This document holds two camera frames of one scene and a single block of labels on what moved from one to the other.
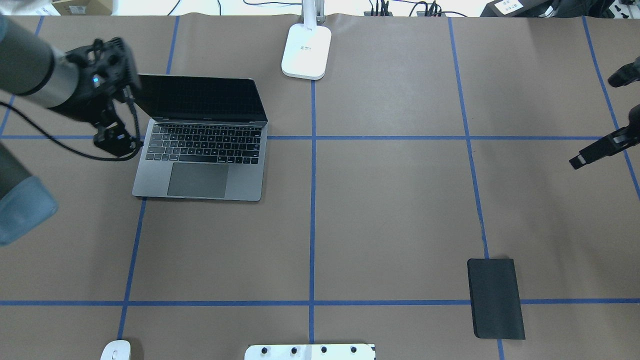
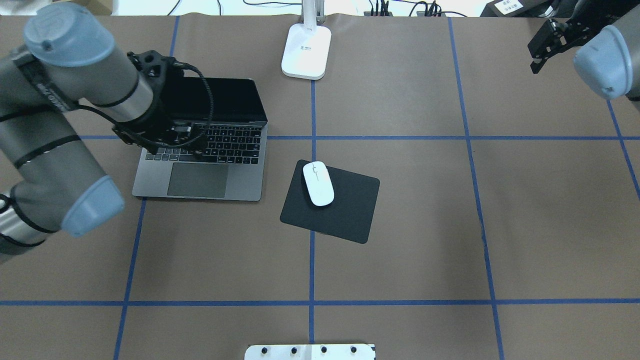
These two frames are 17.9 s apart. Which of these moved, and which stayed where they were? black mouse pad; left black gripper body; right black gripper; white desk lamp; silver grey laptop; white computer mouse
Moved: left black gripper body; white computer mouse; black mouse pad; right black gripper
Stayed: silver grey laptop; white desk lamp
